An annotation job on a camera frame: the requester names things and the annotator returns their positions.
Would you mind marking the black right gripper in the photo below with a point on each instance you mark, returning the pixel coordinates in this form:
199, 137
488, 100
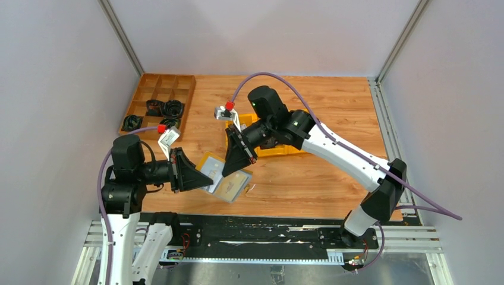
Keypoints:
238, 155

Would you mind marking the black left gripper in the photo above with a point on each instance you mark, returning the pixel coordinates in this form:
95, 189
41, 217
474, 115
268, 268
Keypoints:
183, 173

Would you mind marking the gold credit card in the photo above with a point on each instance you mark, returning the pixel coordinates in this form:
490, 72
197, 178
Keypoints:
230, 187

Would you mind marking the yellow leather card holder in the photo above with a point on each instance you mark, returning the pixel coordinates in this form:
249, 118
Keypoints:
212, 165

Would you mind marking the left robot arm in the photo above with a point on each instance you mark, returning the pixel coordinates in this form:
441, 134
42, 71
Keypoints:
121, 199

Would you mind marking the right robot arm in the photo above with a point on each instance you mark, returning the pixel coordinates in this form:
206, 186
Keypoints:
297, 128

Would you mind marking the right yellow bin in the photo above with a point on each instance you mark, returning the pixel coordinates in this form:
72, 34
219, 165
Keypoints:
293, 150

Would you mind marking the rolled dark blue tie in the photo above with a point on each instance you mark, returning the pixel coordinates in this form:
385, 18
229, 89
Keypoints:
167, 123

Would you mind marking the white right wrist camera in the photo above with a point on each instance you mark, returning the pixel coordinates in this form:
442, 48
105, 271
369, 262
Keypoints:
227, 112

